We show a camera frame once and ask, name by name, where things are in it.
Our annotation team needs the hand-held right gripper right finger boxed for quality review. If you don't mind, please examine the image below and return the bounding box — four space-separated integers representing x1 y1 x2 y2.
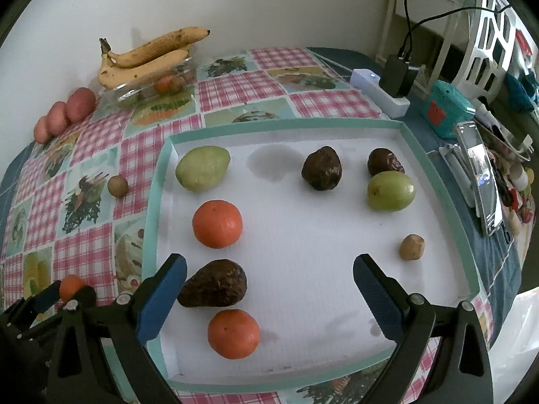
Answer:
353 254 494 404

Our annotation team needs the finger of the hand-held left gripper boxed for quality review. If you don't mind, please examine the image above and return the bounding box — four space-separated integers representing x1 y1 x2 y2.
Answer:
75 285 98 310
29 280 63 318

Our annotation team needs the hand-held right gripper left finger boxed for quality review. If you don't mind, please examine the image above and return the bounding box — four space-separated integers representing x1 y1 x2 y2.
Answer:
45 253 188 404

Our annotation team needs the small orange tangerine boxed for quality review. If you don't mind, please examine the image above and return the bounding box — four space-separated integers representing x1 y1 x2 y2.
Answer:
59 274 87 302

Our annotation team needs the dark brown avocado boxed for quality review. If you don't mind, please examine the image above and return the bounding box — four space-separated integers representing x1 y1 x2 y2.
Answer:
177 259 248 309

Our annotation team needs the white tray with teal rim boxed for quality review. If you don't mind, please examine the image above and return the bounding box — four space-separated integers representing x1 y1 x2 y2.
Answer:
141 118 483 394

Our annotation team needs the large orange tangerine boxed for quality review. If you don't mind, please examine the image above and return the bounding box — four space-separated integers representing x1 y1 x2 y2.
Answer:
192 200 244 249

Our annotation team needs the round green fruit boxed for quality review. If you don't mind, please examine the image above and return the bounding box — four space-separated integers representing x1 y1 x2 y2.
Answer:
367 171 417 212

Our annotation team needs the green mango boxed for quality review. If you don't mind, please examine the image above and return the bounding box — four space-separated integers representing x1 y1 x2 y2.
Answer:
175 145 231 192

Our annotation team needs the brown longan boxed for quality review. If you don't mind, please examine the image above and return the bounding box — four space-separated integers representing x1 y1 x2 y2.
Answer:
107 175 129 198
399 234 425 262

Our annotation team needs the small dark avocado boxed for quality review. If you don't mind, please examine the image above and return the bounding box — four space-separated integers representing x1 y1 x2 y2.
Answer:
367 148 406 177

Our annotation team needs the white phone stand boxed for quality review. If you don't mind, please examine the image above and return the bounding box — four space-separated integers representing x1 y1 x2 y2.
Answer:
438 143 481 215

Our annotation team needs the smartphone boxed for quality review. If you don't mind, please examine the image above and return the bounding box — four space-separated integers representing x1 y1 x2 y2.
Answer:
456 121 505 237

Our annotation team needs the red potato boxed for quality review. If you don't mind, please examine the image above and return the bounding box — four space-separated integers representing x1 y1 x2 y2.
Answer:
46 102 70 137
34 115 51 144
66 88 98 124

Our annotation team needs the small white bottle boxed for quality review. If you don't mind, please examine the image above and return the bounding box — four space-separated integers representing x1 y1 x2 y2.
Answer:
509 164 529 190

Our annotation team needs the teal box with red mark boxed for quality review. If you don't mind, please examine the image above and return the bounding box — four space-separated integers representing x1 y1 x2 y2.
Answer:
421 80 477 139

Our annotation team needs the clear plastic container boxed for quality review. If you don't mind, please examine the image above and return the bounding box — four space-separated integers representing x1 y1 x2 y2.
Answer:
101 53 198 104

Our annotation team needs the small orange-red fruit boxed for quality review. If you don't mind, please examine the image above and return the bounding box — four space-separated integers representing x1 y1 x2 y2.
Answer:
154 75 186 94

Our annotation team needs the white power strip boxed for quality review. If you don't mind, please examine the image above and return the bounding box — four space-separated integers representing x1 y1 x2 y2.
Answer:
351 68 411 119

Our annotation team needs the black charger adapter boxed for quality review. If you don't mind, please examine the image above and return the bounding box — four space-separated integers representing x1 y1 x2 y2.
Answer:
384 54 423 99

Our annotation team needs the yellow banana bunch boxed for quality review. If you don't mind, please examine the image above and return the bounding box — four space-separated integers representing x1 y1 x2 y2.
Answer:
98 27 211 90

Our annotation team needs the teal knitted cloth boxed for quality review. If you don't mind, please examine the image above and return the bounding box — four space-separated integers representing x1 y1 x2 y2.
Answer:
505 73 539 112

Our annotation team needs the white lattice rack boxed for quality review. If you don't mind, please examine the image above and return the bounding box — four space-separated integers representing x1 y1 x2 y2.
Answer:
461 0 525 106

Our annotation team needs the black charger with cable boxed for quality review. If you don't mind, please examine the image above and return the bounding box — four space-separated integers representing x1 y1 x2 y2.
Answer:
377 0 472 89

